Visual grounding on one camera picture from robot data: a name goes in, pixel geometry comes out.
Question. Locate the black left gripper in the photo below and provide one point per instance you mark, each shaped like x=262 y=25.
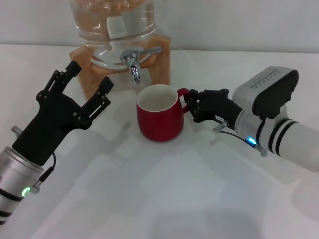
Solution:
x=49 y=119

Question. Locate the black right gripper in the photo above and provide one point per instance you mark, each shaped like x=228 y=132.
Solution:
x=216 y=107

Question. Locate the red ceramic cup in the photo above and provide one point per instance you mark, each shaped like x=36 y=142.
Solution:
x=159 y=124

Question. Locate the chrome dispenser faucet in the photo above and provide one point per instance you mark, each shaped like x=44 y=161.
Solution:
x=134 y=71

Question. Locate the wooden dispenser stand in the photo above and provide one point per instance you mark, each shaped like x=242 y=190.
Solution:
x=163 y=64

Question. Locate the glass water dispenser jar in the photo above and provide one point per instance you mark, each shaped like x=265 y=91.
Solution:
x=124 y=27

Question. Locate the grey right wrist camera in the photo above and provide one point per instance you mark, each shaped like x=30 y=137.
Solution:
x=269 y=89

